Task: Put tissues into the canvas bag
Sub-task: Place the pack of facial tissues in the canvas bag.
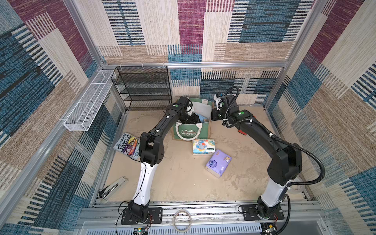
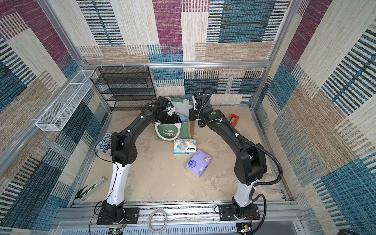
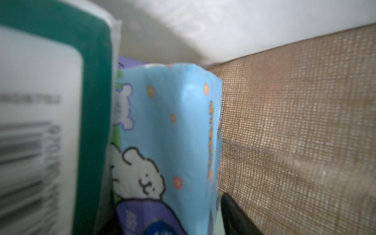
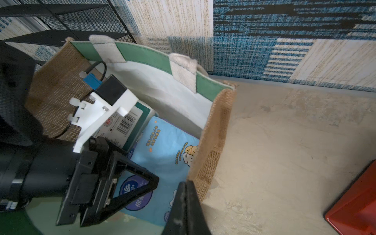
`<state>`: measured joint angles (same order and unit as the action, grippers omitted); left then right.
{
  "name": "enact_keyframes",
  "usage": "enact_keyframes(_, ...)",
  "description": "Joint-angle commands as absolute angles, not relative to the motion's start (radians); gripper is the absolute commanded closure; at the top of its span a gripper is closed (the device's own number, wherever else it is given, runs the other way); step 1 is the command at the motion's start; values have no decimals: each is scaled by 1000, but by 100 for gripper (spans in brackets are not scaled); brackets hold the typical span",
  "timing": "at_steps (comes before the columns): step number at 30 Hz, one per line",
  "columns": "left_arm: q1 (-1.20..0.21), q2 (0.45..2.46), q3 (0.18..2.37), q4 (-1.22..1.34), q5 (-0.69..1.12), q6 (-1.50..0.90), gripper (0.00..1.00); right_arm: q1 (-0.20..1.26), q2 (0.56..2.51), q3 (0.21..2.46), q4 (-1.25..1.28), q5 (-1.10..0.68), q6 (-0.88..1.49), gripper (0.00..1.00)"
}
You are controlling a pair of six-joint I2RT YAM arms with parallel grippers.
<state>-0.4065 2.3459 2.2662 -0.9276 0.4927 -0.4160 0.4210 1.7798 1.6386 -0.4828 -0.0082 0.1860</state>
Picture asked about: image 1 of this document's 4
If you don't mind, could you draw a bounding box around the green canvas Christmas bag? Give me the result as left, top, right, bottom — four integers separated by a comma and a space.
172, 98, 213, 141

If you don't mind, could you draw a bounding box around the white cartoon tissue pack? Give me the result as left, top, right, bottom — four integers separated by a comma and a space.
193, 139, 216, 155

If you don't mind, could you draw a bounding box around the purple tissue pack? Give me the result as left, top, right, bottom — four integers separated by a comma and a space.
205, 149, 232, 178

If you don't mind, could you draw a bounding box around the light blue tissue pack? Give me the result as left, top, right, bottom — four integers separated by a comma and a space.
197, 114, 210, 123

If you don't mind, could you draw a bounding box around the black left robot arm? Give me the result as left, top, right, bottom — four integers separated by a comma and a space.
121, 97, 193, 225

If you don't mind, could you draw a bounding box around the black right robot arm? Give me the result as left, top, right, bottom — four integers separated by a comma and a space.
211, 93, 302, 220

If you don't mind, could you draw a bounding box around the red tape dispenser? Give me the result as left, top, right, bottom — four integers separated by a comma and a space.
238, 130, 247, 136

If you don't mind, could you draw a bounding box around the colourful children's book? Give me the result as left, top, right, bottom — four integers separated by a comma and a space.
113, 133, 140, 160

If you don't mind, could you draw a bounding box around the clear plastic ruler tool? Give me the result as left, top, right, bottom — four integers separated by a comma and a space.
98, 176, 128, 201

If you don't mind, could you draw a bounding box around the clear tape roll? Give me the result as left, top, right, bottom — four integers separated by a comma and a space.
288, 185, 305, 194

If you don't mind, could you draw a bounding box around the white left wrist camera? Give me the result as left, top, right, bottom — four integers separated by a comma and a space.
186, 101, 194, 116

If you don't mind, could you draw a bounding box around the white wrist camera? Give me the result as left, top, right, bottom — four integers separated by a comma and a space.
186, 101, 194, 116
214, 93, 224, 110

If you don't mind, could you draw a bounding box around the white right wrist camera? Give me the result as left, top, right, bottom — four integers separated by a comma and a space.
214, 93, 224, 110

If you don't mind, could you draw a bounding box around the black wire shelf rack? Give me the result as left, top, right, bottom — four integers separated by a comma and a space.
112, 66, 172, 111

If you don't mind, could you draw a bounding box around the coiled white cable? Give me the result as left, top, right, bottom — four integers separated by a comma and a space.
172, 209, 193, 233

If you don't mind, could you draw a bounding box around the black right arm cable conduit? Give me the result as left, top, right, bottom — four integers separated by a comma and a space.
223, 86, 326, 235

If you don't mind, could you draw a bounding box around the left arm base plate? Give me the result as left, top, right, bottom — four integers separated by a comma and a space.
120, 207, 163, 225

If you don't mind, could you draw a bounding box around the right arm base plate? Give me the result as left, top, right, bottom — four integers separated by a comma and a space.
240, 204, 285, 221

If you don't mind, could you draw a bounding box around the white wire mesh basket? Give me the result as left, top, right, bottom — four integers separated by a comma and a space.
64, 70, 115, 132

